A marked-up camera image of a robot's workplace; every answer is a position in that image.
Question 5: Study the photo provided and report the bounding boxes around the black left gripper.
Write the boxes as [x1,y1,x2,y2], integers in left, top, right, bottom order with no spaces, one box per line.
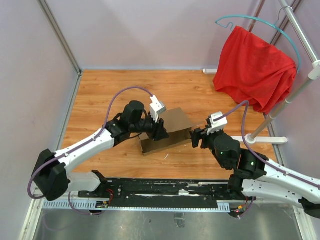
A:
[130,112,171,142]

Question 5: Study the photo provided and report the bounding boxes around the brown cardboard box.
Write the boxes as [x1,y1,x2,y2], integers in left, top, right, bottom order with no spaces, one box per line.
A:
[139,107,193,156]

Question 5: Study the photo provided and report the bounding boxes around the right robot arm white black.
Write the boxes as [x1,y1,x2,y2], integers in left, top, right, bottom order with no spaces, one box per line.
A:
[190,128,320,219]

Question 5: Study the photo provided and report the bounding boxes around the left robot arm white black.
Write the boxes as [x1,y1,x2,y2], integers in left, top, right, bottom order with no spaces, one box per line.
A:
[30,98,169,201]

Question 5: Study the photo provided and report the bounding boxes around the white garment rack base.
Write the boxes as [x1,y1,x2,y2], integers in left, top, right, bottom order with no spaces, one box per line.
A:
[233,134,288,145]

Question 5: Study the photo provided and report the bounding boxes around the red cloth on hanger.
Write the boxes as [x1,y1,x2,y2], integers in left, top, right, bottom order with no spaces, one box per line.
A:
[213,26,297,114]

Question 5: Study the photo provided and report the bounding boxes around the silver garment rack pole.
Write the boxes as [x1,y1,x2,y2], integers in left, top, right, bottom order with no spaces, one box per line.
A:
[249,0,320,141]

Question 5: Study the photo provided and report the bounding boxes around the teal clothes hanger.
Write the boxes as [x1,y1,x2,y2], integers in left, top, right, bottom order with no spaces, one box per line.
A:
[215,13,302,73]

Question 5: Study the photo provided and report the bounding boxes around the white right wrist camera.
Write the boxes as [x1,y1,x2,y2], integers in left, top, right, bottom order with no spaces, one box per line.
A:
[206,111,228,135]

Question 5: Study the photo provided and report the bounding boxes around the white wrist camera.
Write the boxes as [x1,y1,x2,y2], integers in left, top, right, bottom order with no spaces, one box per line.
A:
[149,95,167,123]
[206,111,228,135]

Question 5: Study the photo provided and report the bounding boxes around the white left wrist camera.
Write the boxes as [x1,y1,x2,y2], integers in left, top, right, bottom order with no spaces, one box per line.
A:
[149,95,167,123]

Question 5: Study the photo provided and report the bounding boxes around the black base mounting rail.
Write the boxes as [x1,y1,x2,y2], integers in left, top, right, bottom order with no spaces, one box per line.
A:
[77,176,258,201]

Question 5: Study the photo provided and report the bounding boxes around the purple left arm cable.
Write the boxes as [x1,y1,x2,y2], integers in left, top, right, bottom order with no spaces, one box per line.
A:
[26,86,156,231]

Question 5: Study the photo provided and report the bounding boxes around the grey slotted cable duct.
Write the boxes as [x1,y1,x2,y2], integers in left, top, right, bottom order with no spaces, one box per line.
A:
[42,198,231,213]

